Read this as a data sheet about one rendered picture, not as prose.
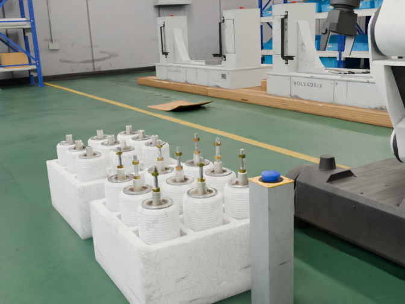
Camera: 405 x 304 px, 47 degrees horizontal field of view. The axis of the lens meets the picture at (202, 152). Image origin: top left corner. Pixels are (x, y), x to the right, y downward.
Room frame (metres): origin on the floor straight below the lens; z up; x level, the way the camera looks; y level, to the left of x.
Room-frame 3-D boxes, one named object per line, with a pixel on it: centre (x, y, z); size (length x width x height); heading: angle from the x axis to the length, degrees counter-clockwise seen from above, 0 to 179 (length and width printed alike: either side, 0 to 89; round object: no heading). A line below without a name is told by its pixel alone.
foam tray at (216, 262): (1.18, 0.06, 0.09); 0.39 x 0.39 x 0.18; 29
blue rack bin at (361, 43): (6.61, -2.37, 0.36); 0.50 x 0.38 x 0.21; 121
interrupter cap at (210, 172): (1.23, -0.04, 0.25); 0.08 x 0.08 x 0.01
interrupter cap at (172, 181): (1.18, 0.06, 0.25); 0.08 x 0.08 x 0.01
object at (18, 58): (6.51, 2.48, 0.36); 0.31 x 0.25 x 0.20; 121
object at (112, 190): (1.22, 0.22, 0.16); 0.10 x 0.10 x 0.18
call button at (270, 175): (0.96, -0.14, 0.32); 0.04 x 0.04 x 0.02
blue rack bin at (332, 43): (7.04, -2.10, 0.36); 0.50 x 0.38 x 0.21; 121
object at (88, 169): (1.49, 0.37, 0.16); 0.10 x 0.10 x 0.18
